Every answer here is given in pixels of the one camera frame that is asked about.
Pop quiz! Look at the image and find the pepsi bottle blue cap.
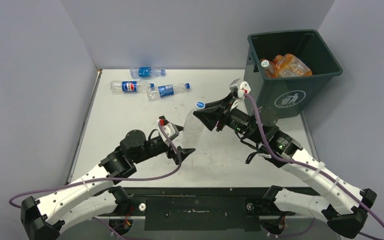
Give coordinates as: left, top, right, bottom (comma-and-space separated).
110, 80, 155, 94

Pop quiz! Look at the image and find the white knob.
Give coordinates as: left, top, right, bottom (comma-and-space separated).
138, 203, 147, 212

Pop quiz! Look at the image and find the clear bottle blue label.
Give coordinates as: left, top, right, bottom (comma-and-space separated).
147, 83, 191, 101
129, 66, 167, 79

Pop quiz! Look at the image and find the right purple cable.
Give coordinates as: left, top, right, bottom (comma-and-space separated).
243, 92, 384, 240

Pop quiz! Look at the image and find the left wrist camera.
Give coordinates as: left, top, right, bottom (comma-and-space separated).
157, 115, 180, 140

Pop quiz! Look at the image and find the aluminium rail frame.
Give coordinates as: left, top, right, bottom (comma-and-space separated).
44, 195, 352, 240

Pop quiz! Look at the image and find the purple cable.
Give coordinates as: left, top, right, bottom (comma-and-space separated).
9, 124, 183, 240
243, 92, 384, 240

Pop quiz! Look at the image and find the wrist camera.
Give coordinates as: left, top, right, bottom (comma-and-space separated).
157, 115, 180, 140
229, 78, 251, 111

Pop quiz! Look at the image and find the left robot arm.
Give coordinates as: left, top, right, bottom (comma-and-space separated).
20, 119, 194, 240

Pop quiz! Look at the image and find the clear unlabelled bottle blue cap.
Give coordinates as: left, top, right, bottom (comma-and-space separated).
180, 101, 206, 149

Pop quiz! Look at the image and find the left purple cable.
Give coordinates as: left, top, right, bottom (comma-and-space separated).
9, 124, 183, 240

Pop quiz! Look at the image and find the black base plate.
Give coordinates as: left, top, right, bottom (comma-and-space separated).
109, 196, 293, 235

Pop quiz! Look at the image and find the large orange label bottle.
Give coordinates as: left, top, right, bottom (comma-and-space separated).
260, 58, 277, 78

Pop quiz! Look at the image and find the orange label crushed bottle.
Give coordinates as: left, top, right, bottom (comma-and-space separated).
273, 53, 313, 78

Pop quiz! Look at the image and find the dark green trash bin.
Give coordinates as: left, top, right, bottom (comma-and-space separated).
243, 29, 343, 119

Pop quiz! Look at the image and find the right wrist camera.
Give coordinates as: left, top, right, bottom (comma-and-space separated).
229, 78, 251, 111

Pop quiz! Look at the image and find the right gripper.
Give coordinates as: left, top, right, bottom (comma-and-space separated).
194, 91, 263, 144

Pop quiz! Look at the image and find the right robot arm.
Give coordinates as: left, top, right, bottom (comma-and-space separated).
193, 94, 377, 239

